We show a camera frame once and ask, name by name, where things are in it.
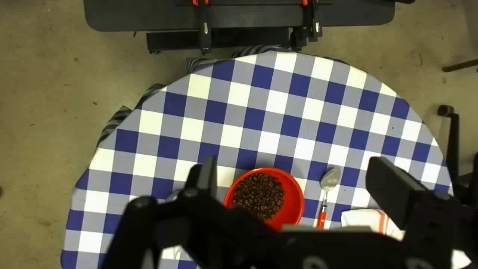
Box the white towel with red stripe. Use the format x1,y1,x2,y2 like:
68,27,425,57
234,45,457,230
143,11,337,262
340,209,404,241

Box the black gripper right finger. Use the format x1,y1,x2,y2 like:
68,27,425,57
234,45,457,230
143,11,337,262
366,157,451,245

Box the blue white checkered tablecloth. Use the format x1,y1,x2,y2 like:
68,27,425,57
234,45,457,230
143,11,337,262
59,53,451,269

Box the red bowl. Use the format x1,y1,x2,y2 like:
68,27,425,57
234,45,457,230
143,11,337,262
224,168,304,230

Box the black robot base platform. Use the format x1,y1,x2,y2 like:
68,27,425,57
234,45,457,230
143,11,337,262
82,0,399,54

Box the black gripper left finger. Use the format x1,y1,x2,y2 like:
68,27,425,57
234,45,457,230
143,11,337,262
179,157,219,220

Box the coffee beans in red bowl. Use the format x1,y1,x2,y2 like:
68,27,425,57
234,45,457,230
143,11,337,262
231,174,283,220

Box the red handled metal spoon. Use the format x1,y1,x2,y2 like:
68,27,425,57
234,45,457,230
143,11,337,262
316,168,340,229

